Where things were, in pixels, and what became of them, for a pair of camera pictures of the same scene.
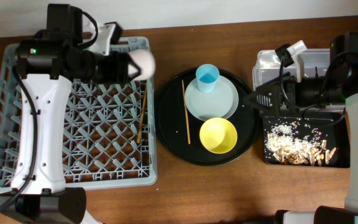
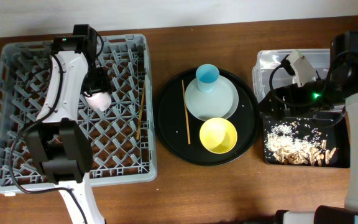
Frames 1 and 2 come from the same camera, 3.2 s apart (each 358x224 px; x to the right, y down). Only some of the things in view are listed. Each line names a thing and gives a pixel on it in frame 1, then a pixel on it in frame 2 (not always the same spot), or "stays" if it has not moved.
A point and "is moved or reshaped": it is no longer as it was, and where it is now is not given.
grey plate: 219,103 stays
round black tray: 171,125 stays
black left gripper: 124,66 to 97,83
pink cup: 146,62 to 99,101
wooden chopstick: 144,100 is moved or reshaped
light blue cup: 207,77 stays
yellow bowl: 218,135 stays
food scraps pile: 298,144 stays
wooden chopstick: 186,114 stays
